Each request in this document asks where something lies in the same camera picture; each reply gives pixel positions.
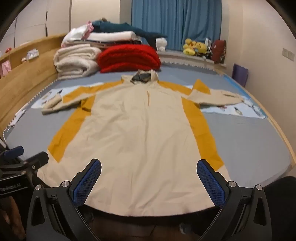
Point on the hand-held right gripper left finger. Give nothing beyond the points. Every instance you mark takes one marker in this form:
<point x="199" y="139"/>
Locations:
<point x="87" y="183"/>

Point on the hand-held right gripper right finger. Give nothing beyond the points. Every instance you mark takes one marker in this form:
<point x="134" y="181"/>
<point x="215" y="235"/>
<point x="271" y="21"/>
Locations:
<point x="210" y="183"/>

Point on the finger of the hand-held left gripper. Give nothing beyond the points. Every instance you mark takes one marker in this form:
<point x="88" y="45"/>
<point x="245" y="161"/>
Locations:
<point x="13" y="151"/>
<point x="37" y="162"/>

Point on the beige and yellow hooded jacket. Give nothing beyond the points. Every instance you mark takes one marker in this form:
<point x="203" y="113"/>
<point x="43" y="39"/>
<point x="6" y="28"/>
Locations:
<point x="143" y="139"/>

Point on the person's left hand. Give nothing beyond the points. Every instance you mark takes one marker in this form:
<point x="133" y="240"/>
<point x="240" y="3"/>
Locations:
<point x="9" y="217"/>

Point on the yellow and white sheet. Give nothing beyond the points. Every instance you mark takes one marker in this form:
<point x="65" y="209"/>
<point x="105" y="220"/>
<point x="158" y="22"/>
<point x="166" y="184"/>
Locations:
<point x="249" y="143"/>

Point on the wooden headboard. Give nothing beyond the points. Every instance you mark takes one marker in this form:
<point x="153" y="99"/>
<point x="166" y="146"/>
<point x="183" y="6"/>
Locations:
<point x="27" y="76"/>

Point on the pink bag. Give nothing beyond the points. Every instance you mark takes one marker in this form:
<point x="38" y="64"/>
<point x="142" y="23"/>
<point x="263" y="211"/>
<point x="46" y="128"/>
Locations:
<point x="5" y="69"/>

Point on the white plastic bag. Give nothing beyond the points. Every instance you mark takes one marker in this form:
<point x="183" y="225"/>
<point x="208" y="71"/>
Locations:
<point x="32" y="54"/>

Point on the cream folded quilt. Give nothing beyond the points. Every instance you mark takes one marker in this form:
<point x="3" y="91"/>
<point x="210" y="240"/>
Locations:
<point x="76" y="60"/>

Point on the purple box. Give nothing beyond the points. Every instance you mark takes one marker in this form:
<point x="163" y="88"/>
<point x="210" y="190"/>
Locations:
<point x="240" y="74"/>

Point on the red folded blanket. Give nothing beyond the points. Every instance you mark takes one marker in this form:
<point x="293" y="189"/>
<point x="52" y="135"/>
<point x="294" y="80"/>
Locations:
<point x="129" y="58"/>

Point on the dark red pillow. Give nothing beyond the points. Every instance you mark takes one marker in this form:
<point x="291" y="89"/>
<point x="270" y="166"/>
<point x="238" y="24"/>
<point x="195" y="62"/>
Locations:
<point x="219" y="51"/>

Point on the white and pink folded cloth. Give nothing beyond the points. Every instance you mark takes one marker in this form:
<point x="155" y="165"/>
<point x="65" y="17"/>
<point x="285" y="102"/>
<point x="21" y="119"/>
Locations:
<point x="76" y="32"/>

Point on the yellow plush toy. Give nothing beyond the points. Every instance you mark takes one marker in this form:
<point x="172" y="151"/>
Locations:
<point x="189" y="46"/>
<point x="201" y="47"/>

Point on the white folded blanket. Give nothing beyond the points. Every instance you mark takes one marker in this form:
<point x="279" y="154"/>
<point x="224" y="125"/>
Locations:
<point x="111" y="36"/>

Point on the white wardrobe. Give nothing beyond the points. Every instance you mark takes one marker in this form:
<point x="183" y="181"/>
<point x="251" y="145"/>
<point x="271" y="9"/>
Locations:
<point x="69" y="16"/>

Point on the white plush toy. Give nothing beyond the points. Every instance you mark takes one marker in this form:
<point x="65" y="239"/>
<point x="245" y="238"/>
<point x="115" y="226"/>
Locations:
<point x="161" y="44"/>

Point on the teal garment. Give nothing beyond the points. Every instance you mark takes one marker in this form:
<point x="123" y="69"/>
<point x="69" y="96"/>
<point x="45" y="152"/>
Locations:
<point x="129" y="29"/>

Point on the blue curtain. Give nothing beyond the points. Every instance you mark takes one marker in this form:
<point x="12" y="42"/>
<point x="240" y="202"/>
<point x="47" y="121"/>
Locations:
<point x="175" y="20"/>

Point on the wall switch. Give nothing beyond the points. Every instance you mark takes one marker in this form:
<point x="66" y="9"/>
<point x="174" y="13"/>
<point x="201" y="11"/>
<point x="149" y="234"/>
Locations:
<point x="288" y="54"/>

